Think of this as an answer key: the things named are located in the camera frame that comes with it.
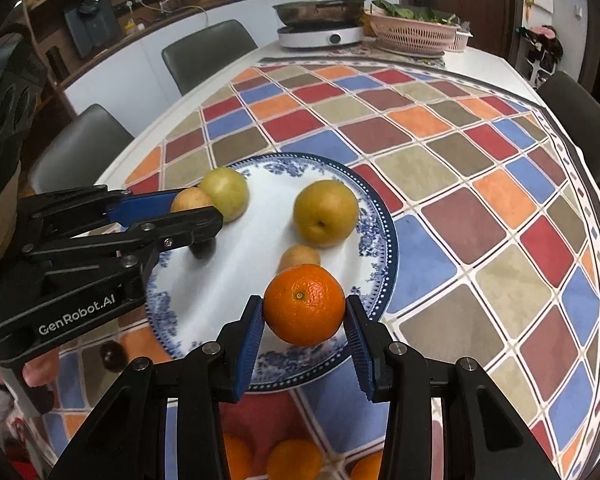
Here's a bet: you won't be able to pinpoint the dark plum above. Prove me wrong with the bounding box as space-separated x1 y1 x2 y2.
190 237 217 260
99 341 129 372

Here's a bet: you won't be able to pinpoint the large orange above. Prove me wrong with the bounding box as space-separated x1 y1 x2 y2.
263 264 346 347

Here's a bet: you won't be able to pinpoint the black water dispenser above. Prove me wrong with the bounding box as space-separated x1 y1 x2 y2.
64 0 121 58

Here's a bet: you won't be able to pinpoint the large yellow pear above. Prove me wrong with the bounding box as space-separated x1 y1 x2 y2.
293 180 359 248

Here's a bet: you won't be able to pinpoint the colourful checkered tablecloth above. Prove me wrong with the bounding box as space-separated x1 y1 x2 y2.
40 62 600 480

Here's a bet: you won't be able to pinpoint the steel pan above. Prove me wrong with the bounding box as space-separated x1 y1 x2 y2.
272 0 368 28

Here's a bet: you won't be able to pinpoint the small pink plastic basket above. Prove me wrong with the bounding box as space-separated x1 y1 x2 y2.
446 30 473 53

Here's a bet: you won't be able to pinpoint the small orange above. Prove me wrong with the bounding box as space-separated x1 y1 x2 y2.
222 434 254 480
350 451 385 480
266 439 324 480

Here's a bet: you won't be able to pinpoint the green pear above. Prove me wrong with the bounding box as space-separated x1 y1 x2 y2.
199 167 251 222

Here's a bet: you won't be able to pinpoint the green leafy vegetables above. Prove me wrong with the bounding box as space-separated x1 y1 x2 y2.
370 0 458 26

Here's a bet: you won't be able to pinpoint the small brown fruit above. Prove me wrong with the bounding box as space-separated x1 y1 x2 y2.
171 187 216 213
278 245 322 273

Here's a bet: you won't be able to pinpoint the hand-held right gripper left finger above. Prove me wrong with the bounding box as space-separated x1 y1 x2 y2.
55 295 265 480

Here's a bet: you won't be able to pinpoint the grey dining chair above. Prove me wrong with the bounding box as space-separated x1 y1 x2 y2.
536 71 600 186
161 19 258 96
27 104 136 196

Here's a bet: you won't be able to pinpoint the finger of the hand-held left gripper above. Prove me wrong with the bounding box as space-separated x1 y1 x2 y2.
19 185 181 246
30 208 224 301

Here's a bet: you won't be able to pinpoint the blue-rimmed white plate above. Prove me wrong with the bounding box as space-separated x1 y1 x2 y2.
144 152 400 393

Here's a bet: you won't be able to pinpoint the white induction cooker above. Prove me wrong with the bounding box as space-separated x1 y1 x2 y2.
277 22 365 51

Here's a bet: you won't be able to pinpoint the pink and black bags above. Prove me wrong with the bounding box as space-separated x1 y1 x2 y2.
517 24 563 86

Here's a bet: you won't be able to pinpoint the tan cloth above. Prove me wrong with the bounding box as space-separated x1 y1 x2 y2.
0 160 23 288

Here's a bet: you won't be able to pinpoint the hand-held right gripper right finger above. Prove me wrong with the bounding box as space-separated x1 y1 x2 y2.
343 296 548 480

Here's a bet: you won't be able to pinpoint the black thermos bottle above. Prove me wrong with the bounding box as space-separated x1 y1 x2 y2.
45 45 68 81

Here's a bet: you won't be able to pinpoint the white lower cabinets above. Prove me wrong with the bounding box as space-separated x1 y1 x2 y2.
62 0 401 111

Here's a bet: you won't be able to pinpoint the person's left hand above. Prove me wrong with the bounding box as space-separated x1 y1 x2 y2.
20 347 61 388

